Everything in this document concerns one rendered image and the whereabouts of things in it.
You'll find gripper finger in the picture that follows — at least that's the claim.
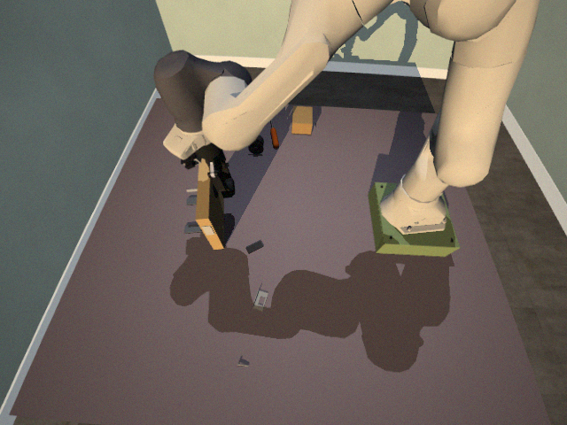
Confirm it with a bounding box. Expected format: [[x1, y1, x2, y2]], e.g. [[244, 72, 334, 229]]
[[219, 151, 232, 179], [207, 155, 232, 198]]

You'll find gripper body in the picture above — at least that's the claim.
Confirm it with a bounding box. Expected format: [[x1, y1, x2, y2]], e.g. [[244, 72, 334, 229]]
[[195, 143, 222, 167]]

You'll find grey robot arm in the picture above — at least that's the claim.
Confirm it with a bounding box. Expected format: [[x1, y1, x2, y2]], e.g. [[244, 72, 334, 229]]
[[153, 0, 540, 235]]

